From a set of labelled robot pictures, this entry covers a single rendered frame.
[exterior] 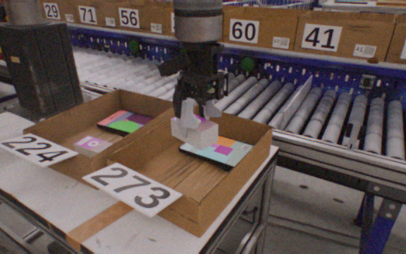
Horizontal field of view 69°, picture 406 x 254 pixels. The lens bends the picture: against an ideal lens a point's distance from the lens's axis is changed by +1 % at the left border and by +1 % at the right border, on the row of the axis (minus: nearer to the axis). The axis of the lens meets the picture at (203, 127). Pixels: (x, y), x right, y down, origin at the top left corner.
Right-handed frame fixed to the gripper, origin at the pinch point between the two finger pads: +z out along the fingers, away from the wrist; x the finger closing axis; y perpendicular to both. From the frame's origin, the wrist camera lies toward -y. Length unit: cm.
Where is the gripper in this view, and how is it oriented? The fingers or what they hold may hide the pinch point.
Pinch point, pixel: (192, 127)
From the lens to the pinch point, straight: 67.2
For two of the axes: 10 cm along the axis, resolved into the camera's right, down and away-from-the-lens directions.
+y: 7.2, 3.3, -6.1
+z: 0.0, 8.8, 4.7
